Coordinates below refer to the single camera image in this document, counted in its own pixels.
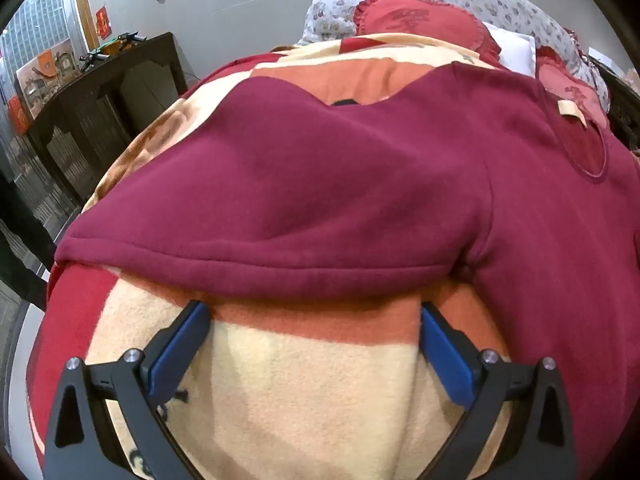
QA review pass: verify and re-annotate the large red heart pillow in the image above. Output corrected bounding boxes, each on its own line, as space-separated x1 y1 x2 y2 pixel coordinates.
354 0 502 67

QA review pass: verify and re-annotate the small red heart pillow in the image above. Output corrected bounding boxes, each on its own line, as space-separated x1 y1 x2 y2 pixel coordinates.
535 46 608 126

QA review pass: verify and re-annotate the white pillow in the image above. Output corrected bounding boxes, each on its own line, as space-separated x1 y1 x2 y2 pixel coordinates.
482 22 539 79

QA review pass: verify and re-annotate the green black tool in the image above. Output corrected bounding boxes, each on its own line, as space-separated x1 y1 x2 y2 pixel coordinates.
80 32 147 64

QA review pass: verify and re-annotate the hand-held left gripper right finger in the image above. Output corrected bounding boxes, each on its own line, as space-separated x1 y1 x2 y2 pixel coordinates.
420 302 576 480

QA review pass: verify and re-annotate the maroon sweater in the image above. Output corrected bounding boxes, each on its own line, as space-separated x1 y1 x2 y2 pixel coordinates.
54 60 640 480

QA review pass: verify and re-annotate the dark carved wooden nightstand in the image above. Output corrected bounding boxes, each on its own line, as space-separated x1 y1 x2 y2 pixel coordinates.
590 55 640 153

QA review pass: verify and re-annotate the curved wooden frame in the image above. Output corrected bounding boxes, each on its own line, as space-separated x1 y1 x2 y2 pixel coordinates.
72 0 97 52

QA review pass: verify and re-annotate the red orange cream printed blanket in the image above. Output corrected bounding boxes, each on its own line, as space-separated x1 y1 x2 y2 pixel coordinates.
27 32 531 480

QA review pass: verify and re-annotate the decorative picture board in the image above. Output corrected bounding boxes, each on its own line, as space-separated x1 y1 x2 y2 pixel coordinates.
16 40 83 122

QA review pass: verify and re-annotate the dark wooden cabinet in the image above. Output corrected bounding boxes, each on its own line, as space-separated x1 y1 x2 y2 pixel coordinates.
25 32 188 213

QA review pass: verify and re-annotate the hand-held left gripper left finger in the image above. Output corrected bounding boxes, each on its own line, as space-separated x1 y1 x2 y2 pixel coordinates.
42 300 213 480

